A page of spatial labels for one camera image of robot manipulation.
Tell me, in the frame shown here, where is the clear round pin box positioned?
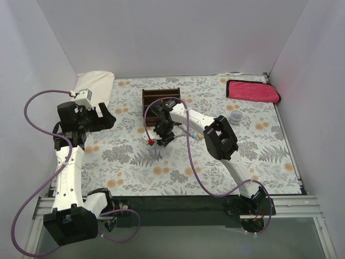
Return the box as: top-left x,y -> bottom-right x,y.
229,110 -> 243,125

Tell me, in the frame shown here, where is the white folded cloth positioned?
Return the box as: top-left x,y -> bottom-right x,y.
74,71 -> 115,107

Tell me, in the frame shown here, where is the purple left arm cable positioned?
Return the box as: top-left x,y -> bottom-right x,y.
10,89 -> 141,256

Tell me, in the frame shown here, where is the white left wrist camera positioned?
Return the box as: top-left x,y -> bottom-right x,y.
74,88 -> 93,111

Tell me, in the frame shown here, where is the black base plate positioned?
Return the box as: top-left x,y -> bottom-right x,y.
83,194 -> 270,227

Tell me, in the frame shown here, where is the blue correction pen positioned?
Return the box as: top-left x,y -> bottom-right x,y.
178,125 -> 199,140

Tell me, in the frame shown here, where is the brown wooden desk organizer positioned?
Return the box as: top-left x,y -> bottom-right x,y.
142,87 -> 181,127

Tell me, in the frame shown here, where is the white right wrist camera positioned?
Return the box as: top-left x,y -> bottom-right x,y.
142,132 -> 157,146

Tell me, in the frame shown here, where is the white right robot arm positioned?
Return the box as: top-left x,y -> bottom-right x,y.
144,97 -> 273,215

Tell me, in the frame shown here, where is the floral table mat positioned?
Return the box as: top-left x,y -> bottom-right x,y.
81,76 -> 301,196

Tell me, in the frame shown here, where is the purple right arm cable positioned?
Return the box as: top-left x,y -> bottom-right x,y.
144,97 -> 273,235

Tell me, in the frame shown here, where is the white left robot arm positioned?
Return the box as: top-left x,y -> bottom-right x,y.
43,101 -> 116,246

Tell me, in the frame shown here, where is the grey white pen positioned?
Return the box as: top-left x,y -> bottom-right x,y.
174,134 -> 185,139

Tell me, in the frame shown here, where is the red microfiber cloth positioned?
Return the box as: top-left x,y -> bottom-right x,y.
226,80 -> 281,104

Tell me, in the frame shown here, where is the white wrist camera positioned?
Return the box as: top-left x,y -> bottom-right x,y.
142,132 -> 157,146
74,88 -> 93,111

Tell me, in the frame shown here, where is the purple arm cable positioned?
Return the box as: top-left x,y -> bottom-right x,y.
144,97 -> 273,235
10,89 -> 141,256

